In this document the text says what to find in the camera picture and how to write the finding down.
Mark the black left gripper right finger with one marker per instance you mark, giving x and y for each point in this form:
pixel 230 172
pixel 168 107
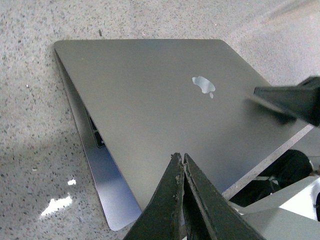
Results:
pixel 207 214

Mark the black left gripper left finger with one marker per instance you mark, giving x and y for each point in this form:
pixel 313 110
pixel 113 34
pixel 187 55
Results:
pixel 161 219

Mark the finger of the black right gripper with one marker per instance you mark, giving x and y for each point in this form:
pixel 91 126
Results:
pixel 301 101

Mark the grey laptop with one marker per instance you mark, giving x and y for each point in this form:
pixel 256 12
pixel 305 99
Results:
pixel 136 102

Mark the black round object under table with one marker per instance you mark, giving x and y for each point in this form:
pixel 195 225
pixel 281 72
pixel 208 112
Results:
pixel 289 168

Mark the white frame under table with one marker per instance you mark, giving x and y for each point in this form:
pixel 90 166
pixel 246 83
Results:
pixel 288 214

